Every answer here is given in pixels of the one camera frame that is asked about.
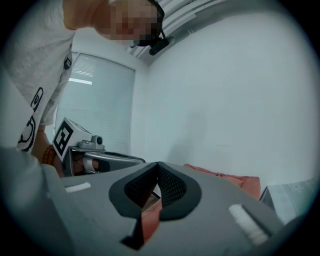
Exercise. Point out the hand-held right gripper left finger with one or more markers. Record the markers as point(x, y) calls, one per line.
point(87, 212)

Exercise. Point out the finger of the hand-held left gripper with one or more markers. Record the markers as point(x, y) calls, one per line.
point(125, 161)

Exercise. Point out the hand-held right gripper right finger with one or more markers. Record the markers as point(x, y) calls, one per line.
point(212, 212)

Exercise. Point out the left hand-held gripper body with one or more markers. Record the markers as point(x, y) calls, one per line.
point(63, 137)

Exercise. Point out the pink padded armchair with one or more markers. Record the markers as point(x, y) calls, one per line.
point(225, 178)

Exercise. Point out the person's left forearm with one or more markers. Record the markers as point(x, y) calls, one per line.
point(41, 142)

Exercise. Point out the person's left hand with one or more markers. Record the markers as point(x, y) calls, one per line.
point(95, 165)

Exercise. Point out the ribbed glass partition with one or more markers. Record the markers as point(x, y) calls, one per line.
point(100, 105)

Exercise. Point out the person's white printed t-shirt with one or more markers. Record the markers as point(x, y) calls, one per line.
point(32, 62)

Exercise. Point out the person's face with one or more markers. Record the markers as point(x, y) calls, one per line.
point(125, 20)

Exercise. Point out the black head-worn camera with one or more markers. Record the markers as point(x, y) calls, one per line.
point(160, 46)

